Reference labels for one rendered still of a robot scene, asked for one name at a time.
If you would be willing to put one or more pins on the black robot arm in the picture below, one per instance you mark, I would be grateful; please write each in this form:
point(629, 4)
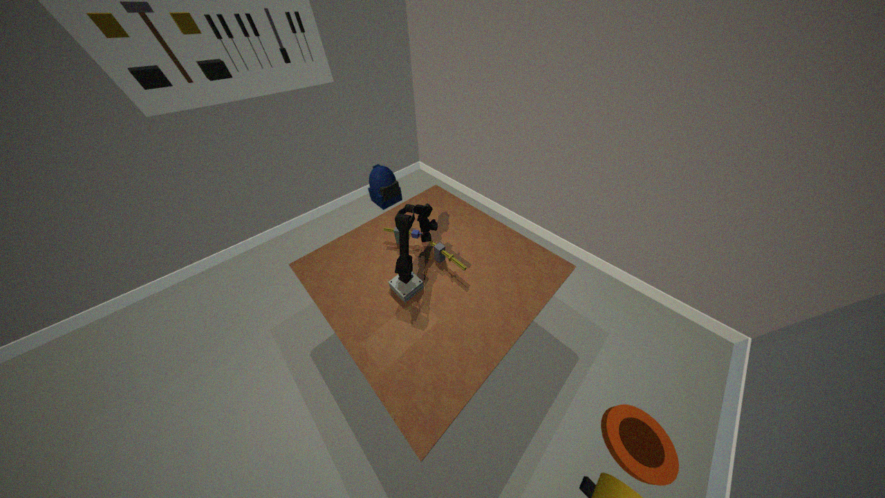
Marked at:
point(403, 223)

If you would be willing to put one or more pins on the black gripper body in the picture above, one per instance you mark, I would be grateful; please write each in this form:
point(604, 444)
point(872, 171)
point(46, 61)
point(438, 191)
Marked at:
point(426, 236)

